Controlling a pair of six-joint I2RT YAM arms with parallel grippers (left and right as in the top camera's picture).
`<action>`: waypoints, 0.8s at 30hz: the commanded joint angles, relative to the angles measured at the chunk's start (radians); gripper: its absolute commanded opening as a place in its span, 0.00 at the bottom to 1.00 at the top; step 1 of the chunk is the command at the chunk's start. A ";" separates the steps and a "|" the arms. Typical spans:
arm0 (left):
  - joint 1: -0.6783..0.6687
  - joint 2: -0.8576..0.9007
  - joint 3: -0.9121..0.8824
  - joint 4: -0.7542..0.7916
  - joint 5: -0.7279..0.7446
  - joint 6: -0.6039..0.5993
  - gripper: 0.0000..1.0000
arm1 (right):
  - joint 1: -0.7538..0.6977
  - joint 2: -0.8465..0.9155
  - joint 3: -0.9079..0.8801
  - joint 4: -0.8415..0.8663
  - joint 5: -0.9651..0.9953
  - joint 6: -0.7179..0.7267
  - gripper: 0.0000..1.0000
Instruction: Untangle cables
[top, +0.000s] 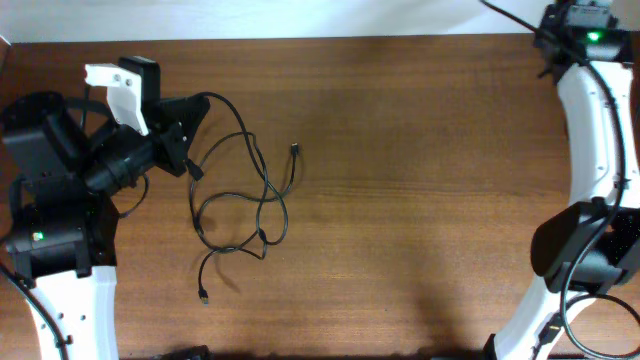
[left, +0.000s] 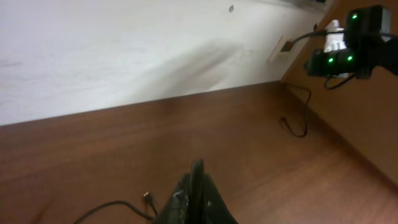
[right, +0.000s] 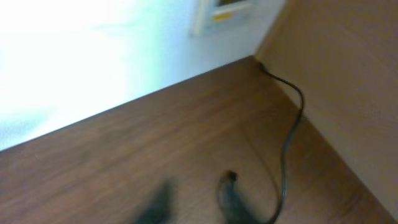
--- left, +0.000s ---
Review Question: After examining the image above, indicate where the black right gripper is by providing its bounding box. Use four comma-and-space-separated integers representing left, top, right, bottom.
304, 48, 372, 79

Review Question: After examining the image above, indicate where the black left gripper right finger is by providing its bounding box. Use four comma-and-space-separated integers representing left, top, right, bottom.
203, 174, 238, 224

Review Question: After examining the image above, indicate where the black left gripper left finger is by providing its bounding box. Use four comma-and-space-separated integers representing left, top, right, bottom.
152, 174, 190, 224

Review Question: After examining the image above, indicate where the thin black USB cable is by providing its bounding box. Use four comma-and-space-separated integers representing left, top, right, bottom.
142, 191, 159, 216

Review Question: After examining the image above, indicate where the thick black USB cable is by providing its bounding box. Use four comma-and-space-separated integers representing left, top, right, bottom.
73, 159, 206, 224

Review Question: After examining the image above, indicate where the long black cable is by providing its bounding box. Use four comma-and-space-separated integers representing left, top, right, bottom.
279, 82, 312, 138

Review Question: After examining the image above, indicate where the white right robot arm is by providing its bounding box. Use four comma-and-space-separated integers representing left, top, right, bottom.
296, 14, 397, 82

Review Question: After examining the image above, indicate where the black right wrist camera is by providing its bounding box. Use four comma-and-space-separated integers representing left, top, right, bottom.
343, 5, 391, 48

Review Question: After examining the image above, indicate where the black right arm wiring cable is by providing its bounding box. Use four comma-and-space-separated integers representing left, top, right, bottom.
289, 22, 398, 91

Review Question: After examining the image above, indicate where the white wall socket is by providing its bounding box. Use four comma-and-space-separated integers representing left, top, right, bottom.
267, 35, 295, 63

